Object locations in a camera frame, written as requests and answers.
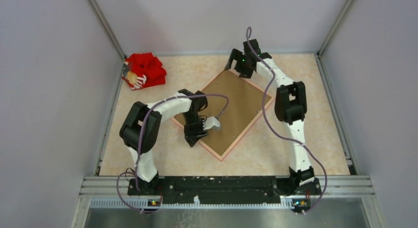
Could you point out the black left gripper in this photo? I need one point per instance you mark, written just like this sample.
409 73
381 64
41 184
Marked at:
191 136

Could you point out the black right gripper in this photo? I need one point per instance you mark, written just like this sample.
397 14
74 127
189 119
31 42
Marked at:
237 55

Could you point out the pink wooden picture frame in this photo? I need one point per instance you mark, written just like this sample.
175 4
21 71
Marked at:
248 122

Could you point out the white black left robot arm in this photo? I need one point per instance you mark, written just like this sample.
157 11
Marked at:
140 129

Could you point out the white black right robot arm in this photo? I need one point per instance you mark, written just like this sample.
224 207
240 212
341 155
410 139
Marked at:
290 104

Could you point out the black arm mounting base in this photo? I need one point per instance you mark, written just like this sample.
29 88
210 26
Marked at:
222 189

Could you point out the red plush toy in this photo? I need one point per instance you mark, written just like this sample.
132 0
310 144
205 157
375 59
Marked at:
143 70

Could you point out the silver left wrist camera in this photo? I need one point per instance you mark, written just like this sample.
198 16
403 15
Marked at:
211 123

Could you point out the grey cable duct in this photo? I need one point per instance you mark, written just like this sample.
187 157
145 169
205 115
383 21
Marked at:
145 203

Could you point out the aluminium front rail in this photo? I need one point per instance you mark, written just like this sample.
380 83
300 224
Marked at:
331 186

